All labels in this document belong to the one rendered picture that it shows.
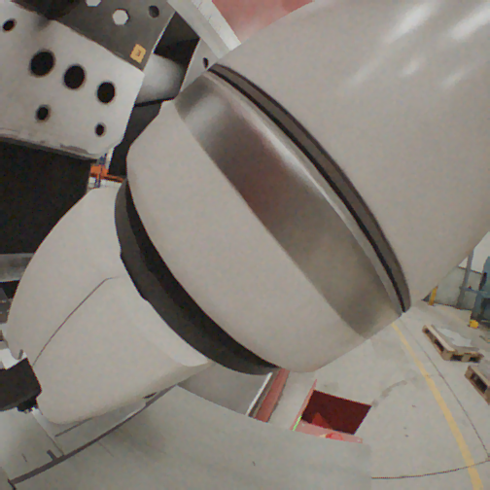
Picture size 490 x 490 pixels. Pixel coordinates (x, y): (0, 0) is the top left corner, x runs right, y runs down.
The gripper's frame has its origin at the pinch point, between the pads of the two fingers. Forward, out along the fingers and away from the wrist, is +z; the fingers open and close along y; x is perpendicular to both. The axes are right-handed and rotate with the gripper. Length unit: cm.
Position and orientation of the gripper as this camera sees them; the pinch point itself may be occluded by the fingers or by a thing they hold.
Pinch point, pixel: (73, 380)
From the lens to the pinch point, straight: 19.4
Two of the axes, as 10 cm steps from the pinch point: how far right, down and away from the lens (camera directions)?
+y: -3.5, 0.2, -9.4
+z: -7.5, 6.0, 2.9
